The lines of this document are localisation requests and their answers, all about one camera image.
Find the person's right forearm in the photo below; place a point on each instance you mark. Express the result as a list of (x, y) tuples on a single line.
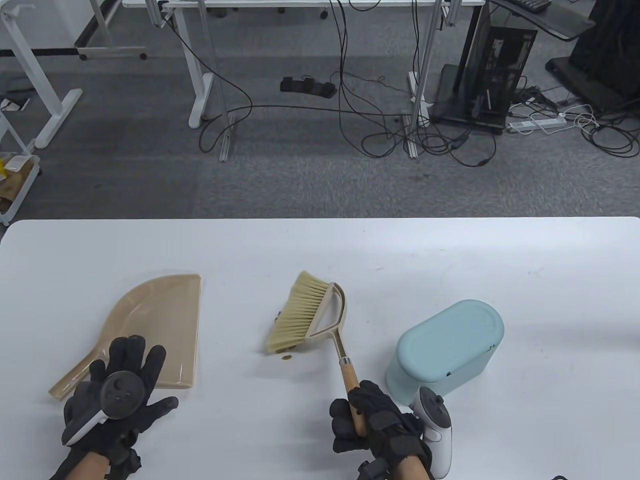
[(410, 470)]

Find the black equipment stand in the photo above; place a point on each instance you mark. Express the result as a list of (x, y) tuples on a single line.
[(600, 55)]

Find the light blue desktop trash can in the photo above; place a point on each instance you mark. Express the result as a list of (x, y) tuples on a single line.
[(450, 335)]

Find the dark glass desk top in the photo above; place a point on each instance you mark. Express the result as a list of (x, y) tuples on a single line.
[(560, 20)]

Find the black power strip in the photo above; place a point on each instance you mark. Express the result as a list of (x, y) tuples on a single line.
[(310, 87)]

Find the white desk frame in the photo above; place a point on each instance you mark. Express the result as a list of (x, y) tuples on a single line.
[(200, 100)]

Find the white wheeled frame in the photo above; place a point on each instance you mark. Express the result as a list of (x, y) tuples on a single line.
[(115, 51)]

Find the silver aluminium post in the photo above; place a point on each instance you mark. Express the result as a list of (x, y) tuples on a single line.
[(413, 145), (226, 140)]

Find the beige plastic dustpan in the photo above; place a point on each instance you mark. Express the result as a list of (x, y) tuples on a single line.
[(160, 310)]

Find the person's left hand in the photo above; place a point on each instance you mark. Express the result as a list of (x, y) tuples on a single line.
[(135, 370)]

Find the white power strip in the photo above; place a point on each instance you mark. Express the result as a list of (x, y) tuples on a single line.
[(532, 124)]

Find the grey hand controller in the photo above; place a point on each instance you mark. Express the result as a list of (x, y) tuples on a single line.
[(440, 435), (119, 395)]

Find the person's left forearm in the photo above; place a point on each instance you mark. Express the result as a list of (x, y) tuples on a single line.
[(80, 467)]

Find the white desk leg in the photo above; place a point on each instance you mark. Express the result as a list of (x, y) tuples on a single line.
[(55, 110)]

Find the person's right hand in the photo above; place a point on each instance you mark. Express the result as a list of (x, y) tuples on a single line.
[(385, 430)]

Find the white cart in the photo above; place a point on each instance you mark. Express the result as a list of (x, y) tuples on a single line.
[(21, 197)]

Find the grey left hand controller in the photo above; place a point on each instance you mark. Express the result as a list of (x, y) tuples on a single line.
[(119, 395)]

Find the black keyboard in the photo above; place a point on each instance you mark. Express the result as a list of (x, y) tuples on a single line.
[(535, 5)]

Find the black computer tower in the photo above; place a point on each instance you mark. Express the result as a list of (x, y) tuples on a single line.
[(480, 75)]

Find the grey right hand controller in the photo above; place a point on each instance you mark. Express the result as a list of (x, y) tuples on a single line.
[(440, 435)]

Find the white packet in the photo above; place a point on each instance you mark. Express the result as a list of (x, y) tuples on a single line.
[(19, 164)]

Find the white table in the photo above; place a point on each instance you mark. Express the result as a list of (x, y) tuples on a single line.
[(550, 300)]

